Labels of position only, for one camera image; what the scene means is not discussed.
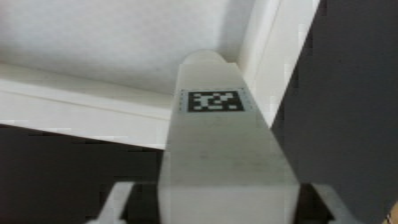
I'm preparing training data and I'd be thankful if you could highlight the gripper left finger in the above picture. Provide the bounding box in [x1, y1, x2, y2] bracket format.
[86, 181, 161, 224]

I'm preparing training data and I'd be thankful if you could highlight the white desk tabletop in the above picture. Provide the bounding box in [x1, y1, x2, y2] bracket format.
[0, 0, 322, 148]

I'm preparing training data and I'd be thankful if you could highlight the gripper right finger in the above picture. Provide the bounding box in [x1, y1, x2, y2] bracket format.
[298, 183, 356, 224]

